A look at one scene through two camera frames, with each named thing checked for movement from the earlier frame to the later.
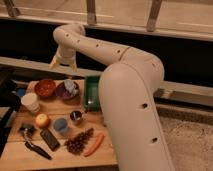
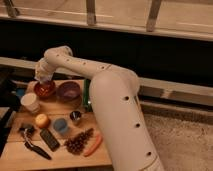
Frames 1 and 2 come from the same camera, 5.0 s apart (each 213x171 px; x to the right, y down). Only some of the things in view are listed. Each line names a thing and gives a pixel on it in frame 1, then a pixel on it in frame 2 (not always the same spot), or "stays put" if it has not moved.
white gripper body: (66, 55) to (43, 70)
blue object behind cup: (20, 92) stays put
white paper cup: (30, 101) stays put
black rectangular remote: (50, 140) stays put
